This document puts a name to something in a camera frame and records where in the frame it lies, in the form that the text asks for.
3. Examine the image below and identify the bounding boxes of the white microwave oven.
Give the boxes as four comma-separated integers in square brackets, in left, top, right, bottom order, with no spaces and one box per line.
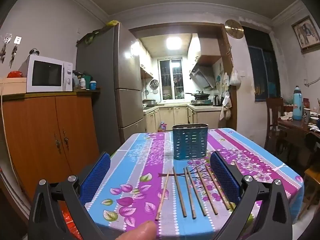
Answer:
[19,55,73,93]

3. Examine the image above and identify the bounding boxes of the orange wooden stool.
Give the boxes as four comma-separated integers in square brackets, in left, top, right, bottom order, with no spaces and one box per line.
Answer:
[297,166,320,220]

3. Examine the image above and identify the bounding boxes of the brown wooden chair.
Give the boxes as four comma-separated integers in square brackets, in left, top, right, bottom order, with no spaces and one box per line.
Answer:
[264,97,285,153]

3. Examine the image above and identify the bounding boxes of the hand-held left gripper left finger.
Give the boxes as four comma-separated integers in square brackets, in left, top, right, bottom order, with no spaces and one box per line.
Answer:
[28,151,112,240]

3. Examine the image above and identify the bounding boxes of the beige box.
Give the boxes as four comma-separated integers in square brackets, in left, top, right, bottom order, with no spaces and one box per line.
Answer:
[0,77,27,95]

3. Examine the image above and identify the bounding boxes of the grey refrigerator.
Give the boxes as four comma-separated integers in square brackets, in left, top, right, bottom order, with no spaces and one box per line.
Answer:
[76,24,147,150]

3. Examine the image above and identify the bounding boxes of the dark wooden side table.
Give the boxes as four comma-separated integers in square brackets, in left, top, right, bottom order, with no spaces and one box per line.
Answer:
[277,115,320,170]

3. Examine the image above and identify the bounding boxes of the steel range hood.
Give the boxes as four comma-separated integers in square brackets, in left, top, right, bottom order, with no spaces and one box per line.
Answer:
[189,55,222,88]

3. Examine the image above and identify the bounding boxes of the blue perforated utensil holder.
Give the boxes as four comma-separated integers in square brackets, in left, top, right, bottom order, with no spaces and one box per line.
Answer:
[172,123,209,161]

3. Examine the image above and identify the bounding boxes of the dark barred window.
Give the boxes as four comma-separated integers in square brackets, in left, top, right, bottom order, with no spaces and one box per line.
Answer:
[244,27,281,102]

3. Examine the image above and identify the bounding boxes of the hanging white plastic bag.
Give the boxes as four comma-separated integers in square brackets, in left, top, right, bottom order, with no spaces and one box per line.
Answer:
[229,68,242,86]

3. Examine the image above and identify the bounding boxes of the kitchen window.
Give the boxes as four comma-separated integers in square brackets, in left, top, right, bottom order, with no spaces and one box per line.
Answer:
[158,59,184,100]

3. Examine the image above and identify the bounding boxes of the person's left hand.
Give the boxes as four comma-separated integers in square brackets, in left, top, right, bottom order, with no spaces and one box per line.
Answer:
[115,220,157,240]

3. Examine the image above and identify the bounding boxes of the square ceiling light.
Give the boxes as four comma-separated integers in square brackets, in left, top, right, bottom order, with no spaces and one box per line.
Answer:
[166,37,183,50]

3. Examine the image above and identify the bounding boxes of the black wok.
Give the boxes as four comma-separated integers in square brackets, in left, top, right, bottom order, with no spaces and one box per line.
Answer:
[185,91,211,100]

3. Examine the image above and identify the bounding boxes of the floral striped tablecloth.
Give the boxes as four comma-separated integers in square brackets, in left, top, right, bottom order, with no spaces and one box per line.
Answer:
[84,128,305,240]

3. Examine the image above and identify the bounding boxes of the light bamboo chopstick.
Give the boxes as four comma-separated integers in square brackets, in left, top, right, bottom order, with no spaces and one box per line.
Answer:
[155,170,170,221]

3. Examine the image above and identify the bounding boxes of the framed elephant picture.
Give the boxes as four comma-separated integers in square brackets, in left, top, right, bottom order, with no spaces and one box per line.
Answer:
[291,15,320,53]

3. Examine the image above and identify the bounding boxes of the blue thermos bottle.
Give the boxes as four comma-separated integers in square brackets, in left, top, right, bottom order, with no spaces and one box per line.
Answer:
[292,86,303,120]

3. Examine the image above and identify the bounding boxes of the gold wall clock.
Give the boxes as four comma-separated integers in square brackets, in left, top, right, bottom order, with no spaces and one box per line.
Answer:
[224,19,244,39]

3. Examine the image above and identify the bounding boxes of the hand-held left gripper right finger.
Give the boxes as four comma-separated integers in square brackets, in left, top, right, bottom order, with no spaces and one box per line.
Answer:
[210,151,293,240]

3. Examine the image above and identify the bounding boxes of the dark wooden chopstick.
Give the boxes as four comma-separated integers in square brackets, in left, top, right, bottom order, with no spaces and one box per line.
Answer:
[186,167,207,217]
[204,164,230,211]
[195,167,218,215]
[172,166,187,218]
[183,167,197,219]

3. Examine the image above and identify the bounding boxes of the orange wooden cabinet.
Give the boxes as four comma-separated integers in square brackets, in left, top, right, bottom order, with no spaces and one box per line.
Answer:
[0,88,101,200]

